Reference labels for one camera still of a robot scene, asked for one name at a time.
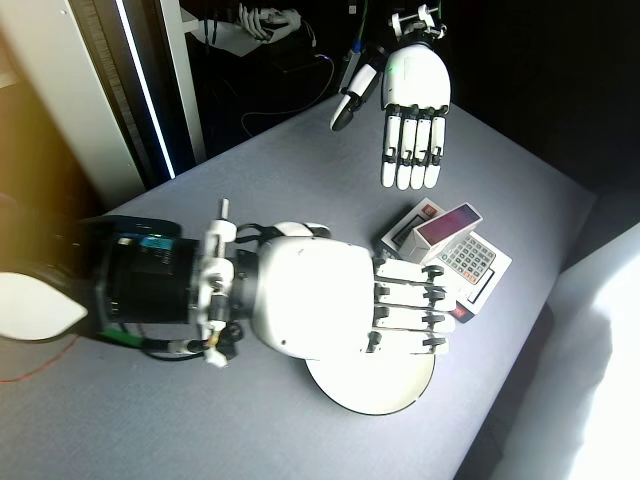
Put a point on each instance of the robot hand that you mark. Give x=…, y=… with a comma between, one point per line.
x=415, y=80
x=315, y=290

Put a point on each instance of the small dark rectangular box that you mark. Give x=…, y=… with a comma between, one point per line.
x=445, y=225

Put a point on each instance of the white plate dark rim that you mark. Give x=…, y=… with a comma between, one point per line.
x=370, y=385

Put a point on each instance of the white calculator box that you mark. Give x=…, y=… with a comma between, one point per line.
x=475, y=270

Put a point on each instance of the spare white robot hand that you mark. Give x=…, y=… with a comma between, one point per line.
x=260, y=22

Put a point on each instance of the grey table cloth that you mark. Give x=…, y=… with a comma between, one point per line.
x=250, y=180

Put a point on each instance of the white cabinet frame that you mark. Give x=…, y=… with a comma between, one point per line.
x=60, y=75

